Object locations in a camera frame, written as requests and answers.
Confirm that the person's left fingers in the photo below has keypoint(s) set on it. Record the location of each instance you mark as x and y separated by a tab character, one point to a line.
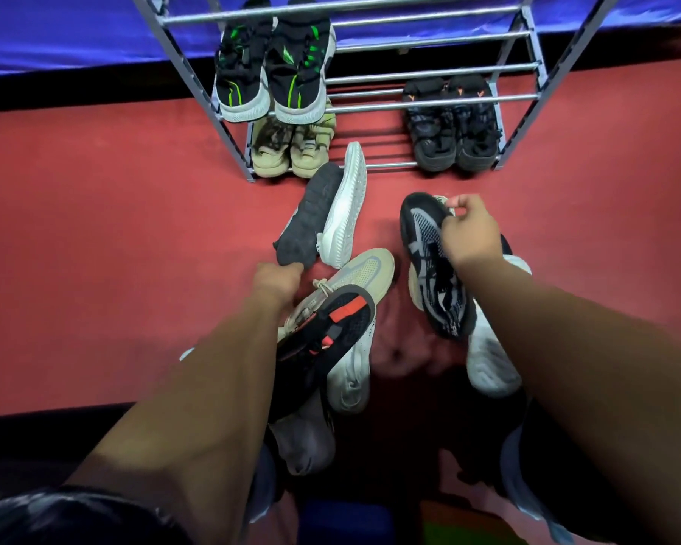
293	268

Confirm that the black grey patterned sneaker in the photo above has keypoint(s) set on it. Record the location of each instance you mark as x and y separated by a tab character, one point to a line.
431	272
491	346

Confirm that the person's right fingers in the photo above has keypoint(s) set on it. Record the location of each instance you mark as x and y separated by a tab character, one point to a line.
463	204

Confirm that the person's left hand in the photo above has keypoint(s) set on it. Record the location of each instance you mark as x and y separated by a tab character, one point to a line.
276	284

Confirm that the olive beige sneaker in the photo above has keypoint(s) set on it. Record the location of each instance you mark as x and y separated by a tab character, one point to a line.
312	147
271	150

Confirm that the dark grey knit sneaker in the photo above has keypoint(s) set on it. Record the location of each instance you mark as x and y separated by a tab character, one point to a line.
324	212

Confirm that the person's dark patterned shirt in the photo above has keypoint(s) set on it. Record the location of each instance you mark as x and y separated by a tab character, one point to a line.
74	519

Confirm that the person's left forearm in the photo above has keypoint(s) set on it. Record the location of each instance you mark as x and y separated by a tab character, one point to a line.
193	414

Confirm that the black green sneaker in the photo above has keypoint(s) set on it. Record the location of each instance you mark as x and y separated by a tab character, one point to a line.
302	62
243	65

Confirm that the silver metal shoe rack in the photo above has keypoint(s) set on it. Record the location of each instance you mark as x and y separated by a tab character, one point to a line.
425	73

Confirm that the grey shoe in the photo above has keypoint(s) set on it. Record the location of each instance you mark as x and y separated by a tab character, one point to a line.
303	439

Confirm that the black sneaker with orange mark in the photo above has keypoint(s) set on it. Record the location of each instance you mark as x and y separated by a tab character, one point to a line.
430	127
476	127

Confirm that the person's right hand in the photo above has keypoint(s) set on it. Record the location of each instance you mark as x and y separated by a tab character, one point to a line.
472	237

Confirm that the blue cloth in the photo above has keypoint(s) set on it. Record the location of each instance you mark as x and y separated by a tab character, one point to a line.
62	28

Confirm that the beige mesh sneaker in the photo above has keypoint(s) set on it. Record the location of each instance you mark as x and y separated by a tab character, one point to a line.
352	278

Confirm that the person's right forearm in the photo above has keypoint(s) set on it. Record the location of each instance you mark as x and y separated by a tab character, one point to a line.
590	391

